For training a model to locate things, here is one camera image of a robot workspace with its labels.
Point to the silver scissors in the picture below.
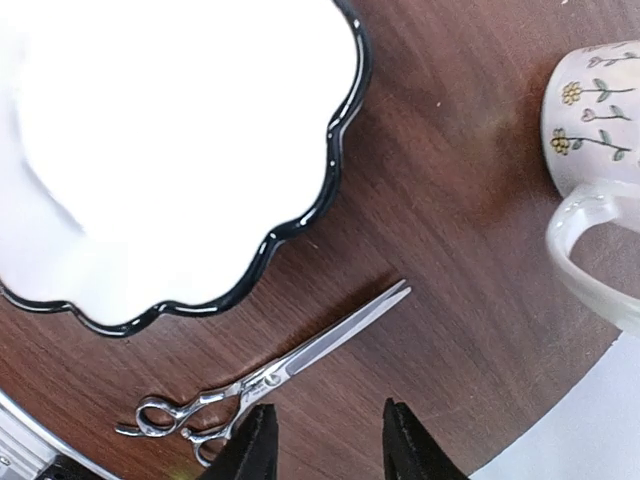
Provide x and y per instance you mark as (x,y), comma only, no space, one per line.
(156,417)

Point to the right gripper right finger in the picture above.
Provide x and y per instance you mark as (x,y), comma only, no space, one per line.
(409,451)

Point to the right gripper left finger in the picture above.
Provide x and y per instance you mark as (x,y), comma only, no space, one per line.
(252,453)

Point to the floral white mug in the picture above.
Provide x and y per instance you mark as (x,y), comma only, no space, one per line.
(589,128)

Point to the white scalloped bowl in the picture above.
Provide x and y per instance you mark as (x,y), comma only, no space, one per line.
(155,154)

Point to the front aluminium rail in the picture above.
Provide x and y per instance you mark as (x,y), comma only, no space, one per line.
(29,451)

